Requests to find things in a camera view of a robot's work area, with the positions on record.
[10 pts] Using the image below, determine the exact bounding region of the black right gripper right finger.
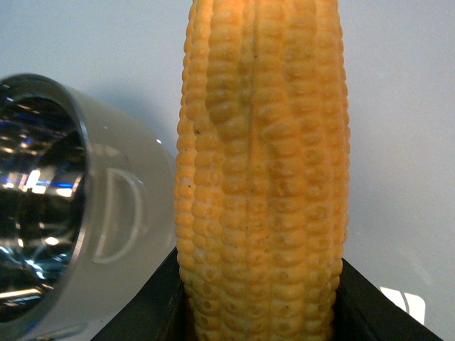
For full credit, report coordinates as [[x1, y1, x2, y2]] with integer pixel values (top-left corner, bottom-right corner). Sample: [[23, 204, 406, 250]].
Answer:
[[333, 260, 440, 341]]

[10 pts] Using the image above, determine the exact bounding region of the yellow corn cob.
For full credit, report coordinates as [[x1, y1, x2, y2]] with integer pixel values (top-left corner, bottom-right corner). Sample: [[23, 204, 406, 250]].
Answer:
[[174, 1, 350, 340]]

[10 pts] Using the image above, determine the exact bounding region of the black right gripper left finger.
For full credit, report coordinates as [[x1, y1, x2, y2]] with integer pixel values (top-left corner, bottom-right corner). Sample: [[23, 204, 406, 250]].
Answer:
[[93, 249, 188, 341]]

